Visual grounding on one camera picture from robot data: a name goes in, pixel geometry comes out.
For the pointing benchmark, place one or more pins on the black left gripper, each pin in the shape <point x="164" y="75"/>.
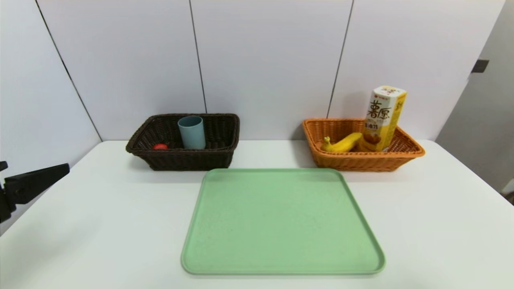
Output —
<point x="11" y="190"/>

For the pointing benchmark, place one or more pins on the red rubber duck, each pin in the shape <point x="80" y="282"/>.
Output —
<point x="160" y="147"/>

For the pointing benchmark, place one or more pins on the grey blue plastic cup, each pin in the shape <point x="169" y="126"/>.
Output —
<point x="192" y="134"/>

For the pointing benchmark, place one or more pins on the yellow banana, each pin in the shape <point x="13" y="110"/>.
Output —
<point x="345" y="143"/>

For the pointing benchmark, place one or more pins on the yellow white snack carton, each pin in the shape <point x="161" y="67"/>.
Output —
<point x="381" y="120"/>

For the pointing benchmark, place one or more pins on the dark brown wicker basket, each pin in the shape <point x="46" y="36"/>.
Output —
<point x="192" y="160"/>

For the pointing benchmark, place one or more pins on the orange wicker basket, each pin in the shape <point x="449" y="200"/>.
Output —
<point x="341" y="162"/>

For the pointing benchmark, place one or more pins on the light green plastic tray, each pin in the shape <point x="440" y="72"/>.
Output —
<point x="281" y="224"/>

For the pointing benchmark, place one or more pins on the small black wall fixture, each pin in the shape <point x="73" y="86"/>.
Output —
<point x="480" y="66"/>

